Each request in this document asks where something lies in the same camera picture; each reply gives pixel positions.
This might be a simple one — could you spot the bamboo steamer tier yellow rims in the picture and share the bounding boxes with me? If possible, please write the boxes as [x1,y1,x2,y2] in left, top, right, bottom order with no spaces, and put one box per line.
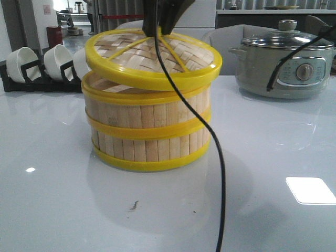
[91,129,211,172]

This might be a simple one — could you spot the white bowl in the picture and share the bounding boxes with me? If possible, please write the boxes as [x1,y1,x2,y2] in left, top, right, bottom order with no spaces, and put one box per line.
[6,47,38,83]
[73,48,91,80]
[44,44,72,81]

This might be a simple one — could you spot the black cable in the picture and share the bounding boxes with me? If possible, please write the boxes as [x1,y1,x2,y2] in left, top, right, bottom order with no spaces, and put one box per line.
[153,25,227,252]
[266,25,336,92]

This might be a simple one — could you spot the red bin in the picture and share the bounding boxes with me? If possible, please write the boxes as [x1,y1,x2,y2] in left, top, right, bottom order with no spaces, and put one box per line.
[46,26,63,48]

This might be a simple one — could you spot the black bowl rack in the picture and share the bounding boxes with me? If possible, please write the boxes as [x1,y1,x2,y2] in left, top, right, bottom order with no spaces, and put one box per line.
[1,59,82,93]

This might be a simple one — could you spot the glass pot lid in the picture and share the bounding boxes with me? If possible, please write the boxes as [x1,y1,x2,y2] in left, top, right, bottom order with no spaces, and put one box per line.
[240,19,334,50]

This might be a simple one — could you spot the white bowl far left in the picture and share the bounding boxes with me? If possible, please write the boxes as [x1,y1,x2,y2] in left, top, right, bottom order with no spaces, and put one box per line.
[6,47,38,83]

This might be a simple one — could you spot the grey upholstered chair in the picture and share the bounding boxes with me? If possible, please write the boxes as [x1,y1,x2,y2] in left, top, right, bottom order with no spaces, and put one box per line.
[202,24,275,76]
[116,20,143,29]

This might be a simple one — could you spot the grey-green electric cooking pot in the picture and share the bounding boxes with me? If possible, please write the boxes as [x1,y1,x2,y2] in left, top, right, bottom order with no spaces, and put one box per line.
[228,44,335,99]

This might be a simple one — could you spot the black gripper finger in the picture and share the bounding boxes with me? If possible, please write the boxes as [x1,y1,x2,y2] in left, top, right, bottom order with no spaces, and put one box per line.
[160,0,195,35]
[142,0,160,37]

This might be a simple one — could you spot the white cabinet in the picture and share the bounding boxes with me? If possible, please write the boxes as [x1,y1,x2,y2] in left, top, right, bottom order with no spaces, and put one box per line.
[173,0,217,40]

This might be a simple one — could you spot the woven bamboo steamer lid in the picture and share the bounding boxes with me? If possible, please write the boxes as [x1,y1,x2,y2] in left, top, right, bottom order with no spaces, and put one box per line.
[85,28,222,91]

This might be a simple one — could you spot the grey upholstered chair left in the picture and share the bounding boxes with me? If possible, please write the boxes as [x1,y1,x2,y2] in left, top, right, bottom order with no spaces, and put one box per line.
[116,20,143,29]

